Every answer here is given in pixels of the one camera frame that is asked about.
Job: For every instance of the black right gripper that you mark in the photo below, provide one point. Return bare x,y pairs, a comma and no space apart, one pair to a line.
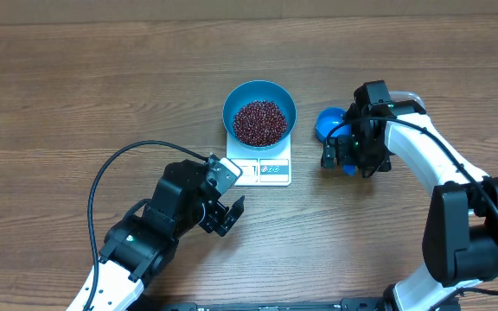
382,162

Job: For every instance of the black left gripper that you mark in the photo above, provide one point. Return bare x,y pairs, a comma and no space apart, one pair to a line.
213,218

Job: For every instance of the blue plastic measuring scoop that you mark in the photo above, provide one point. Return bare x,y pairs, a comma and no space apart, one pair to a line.
326,121

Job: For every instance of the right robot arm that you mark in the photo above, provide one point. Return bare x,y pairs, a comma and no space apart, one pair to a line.
460,242

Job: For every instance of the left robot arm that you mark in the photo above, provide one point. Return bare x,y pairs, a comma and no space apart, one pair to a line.
144,241

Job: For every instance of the white digital kitchen scale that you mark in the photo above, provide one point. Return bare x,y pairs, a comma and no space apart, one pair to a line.
262,167

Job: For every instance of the red beans in bowl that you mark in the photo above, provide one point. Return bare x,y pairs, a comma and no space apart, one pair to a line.
259,124

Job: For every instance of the blue metal bowl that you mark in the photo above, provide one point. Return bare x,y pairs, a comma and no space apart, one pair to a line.
259,90

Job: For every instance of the clear plastic food container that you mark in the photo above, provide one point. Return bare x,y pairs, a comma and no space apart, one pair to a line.
397,96

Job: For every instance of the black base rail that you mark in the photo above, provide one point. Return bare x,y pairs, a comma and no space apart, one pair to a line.
253,306

